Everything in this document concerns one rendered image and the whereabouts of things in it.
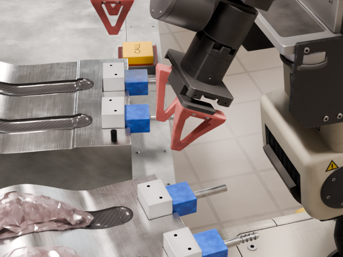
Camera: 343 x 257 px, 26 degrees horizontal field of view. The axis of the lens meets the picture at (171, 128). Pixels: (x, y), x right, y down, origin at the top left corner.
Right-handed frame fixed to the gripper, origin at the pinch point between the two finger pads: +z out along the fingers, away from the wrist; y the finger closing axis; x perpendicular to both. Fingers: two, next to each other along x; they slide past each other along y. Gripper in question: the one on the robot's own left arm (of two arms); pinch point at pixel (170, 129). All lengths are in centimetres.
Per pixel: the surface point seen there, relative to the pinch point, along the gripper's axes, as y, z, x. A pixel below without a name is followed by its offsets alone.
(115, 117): -16.9, 9.3, 0.4
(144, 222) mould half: 1.6, 14.6, 2.5
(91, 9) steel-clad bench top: -76, 16, 13
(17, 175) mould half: -16.3, 23.2, -10.8
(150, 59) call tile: -45.6, 10.6, 16.5
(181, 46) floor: -186, 61, 100
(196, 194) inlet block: -1.5, 10.2, 10.1
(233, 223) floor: -78, 69, 84
